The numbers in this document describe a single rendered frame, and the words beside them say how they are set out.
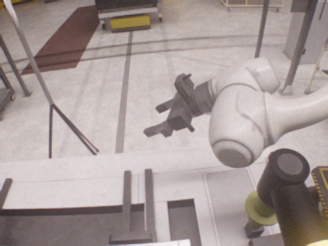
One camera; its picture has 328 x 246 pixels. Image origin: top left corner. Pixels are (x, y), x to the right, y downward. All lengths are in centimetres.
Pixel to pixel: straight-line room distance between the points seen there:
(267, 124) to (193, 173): 52
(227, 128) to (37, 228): 82
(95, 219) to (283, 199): 80
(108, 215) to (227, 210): 43
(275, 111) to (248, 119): 5
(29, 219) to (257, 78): 94
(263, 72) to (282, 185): 37
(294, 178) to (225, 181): 69
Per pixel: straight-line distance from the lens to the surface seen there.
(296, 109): 43
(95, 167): 95
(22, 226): 104
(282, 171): 19
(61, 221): 97
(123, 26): 455
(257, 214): 25
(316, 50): 368
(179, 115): 59
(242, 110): 41
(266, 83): 53
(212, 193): 84
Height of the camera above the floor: 157
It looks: 44 degrees down
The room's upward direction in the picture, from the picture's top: 5 degrees counter-clockwise
